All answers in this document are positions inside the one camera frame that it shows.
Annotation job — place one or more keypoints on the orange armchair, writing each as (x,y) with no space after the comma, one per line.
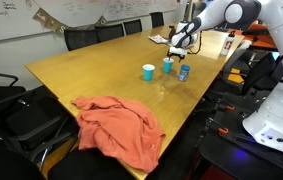
(261,41)

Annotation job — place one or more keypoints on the teal plastic cup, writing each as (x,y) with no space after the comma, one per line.
(167,66)
(148,73)

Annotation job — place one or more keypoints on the wall whiteboard with writing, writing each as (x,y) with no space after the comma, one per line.
(7,23)

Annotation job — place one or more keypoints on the orange crumpled cloth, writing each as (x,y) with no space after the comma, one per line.
(121,130)

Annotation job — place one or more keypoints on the white bottle red logo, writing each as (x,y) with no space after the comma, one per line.
(227,45)

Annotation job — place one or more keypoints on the black chair chrome legs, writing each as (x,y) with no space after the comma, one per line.
(31,123)

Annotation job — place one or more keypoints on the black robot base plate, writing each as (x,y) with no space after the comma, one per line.
(234,160)

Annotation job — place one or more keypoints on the black chair backrest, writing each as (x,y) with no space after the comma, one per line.
(4,163)

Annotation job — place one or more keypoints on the small brown bottle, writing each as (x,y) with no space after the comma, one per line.
(171,33)

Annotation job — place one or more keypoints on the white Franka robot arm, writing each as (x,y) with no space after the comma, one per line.
(281,100)

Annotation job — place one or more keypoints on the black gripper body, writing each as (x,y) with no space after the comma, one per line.
(177,56)

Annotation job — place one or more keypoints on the black armrest office chair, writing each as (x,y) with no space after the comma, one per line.
(4,93)

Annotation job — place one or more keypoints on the black mesh office chair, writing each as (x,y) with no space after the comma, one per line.
(81,38)
(157,20)
(110,32)
(133,26)

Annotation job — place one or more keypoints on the blue lid labelled jar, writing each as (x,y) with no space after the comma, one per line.
(184,74)

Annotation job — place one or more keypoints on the brown bunting banner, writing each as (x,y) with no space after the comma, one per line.
(42,15)

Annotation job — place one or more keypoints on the black swivel chair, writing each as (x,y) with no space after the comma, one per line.
(257,73)

